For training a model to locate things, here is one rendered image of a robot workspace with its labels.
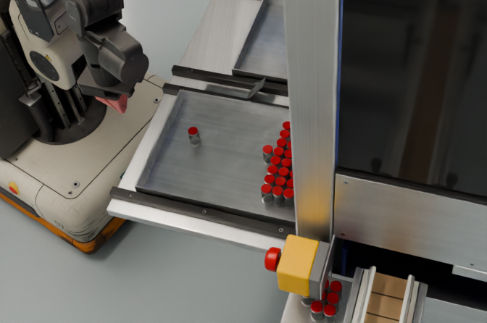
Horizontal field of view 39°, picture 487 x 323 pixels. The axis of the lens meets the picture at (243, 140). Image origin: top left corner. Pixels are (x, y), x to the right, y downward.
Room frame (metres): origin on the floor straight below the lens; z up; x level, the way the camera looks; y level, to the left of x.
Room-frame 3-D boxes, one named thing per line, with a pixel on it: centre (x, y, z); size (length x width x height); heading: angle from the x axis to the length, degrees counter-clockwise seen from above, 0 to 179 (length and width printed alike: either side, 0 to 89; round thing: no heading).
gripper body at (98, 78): (0.84, 0.21, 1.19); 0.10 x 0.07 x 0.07; 65
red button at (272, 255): (0.53, -0.03, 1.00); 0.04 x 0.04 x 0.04; 65
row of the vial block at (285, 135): (0.79, -0.06, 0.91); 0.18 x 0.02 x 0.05; 156
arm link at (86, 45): (0.84, 0.21, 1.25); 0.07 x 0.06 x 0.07; 38
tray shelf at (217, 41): (0.98, -0.07, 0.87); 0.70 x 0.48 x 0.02; 155
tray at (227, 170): (0.83, 0.02, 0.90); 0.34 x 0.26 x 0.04; 66
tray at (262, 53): (1.10, -0.21, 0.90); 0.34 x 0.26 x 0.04; 65
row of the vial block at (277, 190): (0.79, -0.08, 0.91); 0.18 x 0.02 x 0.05; 156
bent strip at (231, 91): (1.01, 0.00, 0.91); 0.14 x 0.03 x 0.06; 66
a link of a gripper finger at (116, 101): (0.85, 0.22, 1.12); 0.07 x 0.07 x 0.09; 65
